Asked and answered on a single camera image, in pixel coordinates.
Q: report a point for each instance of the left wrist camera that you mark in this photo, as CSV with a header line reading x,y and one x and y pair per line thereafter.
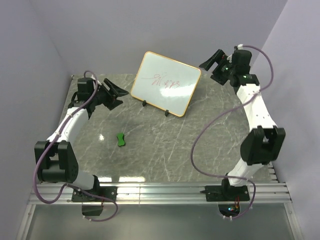
x,y
85,85

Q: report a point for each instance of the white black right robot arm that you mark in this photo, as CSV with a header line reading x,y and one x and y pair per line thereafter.
x,y
263,143

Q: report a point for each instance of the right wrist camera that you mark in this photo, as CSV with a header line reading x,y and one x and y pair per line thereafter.
x,y
241,56

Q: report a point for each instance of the aluminium mounting rail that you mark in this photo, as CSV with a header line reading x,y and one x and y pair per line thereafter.
x,y
168,193

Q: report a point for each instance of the green whiteboard eraser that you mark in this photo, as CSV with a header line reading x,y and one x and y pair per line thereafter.
x,y
121,139

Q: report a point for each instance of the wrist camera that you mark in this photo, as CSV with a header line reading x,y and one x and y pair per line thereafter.
x,y
241,56
85,85

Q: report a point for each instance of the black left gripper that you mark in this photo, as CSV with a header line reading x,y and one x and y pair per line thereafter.
x,y
115,91

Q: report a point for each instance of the yellow framed whiteboard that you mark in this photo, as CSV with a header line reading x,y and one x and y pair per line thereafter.
x,y
165,83

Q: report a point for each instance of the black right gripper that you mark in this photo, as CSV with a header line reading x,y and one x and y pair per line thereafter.
x,y
219,57

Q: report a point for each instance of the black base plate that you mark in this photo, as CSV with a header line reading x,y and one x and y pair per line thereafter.
x,y
109,192
219,193

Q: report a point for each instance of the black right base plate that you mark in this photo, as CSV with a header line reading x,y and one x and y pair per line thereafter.
x,y
219,193

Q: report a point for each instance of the metal wire board stand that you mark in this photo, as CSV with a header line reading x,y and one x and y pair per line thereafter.
x,y
144,103

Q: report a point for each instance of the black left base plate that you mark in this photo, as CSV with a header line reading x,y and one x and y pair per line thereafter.
x,y
109,192

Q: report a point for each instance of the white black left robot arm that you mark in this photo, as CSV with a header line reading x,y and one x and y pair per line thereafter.
x,y
55,158

